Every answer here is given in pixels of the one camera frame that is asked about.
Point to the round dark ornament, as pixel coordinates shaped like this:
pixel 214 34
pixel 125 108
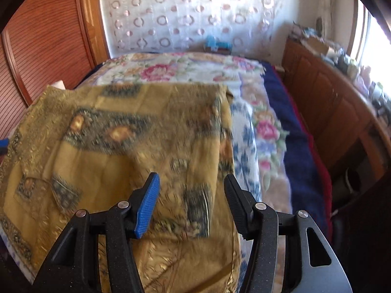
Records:
pixel 319 23

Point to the pile of packets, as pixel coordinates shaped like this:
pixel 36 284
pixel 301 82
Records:
pixel 302 30

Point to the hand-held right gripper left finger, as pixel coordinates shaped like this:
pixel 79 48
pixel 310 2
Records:
pixel 148 207

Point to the open cardboard box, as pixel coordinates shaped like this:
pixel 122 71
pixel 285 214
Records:
pixel 317 47

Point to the white pillow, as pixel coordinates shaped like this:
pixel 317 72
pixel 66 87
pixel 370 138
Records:
pixel 58 84

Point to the sheer circle-print curtain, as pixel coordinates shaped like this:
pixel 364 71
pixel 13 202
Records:
pixel 183 12

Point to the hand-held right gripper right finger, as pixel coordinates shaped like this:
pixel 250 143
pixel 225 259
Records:
pixel 241 216

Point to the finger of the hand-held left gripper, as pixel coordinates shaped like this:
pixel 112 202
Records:
pixel 3 143

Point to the wooden framed window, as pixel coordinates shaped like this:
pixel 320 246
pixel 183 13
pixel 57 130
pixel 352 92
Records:
pixel 375 36

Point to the navy blue blanket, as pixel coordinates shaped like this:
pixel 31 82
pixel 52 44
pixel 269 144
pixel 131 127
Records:
pixel 296 146

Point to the blue floral white mat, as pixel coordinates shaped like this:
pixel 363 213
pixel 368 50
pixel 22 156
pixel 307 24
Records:
pixel 244 146

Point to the wooden sideboard cabinet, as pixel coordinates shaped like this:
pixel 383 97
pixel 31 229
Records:
pixel 330 97

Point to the group of small bottles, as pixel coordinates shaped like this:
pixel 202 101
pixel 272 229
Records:
pixel 348 64

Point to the blue tissue pack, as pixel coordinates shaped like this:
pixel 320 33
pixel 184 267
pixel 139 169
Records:
pixel 213 41

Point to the golden patterned shirt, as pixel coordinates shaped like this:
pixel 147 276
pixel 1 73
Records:
pixel 122 158

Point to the pale window curtain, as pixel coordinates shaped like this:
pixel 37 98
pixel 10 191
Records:
pixel 328 6

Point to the wooden slatted wardrobe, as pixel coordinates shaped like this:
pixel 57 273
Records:
pixel 45 36

